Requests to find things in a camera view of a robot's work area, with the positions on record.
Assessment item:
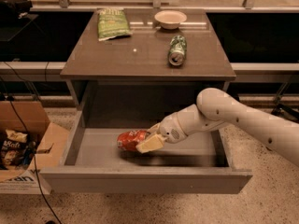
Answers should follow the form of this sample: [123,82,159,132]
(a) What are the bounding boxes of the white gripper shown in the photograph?
[136,112,187,153]

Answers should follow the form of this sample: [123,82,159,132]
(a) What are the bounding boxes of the red coke can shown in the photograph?
[117,130,149,151]

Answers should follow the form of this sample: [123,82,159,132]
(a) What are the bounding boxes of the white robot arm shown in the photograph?
[136,88,299,165]

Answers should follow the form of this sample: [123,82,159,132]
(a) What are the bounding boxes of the open grey top drawer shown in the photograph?
[40,84,253,195]

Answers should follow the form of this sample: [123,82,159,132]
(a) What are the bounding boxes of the grey cabinet with glossy top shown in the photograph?
[61,8,235,128]

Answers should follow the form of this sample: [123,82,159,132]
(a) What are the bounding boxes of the green soda can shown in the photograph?
[168,35,187,66]

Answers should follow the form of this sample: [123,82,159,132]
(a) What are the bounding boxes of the white paper bowl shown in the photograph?
[154,10,187,30]

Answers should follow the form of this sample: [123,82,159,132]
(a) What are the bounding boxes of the green chip bag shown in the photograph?
[97,7,132,41]

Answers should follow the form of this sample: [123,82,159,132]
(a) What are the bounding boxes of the brown cardboard box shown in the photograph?
[0,101,69,194]

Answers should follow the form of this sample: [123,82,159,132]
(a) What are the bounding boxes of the black office chair base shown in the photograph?
[271,83,299,120]

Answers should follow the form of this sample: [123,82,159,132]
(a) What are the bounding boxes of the snack bags in box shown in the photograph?
[0,129,37,170]

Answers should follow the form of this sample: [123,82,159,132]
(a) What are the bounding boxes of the black bag on shelf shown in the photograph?
[0,0,33,20]

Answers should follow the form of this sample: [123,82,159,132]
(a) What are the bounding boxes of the black cable on floor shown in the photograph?
[0,61,64,224]

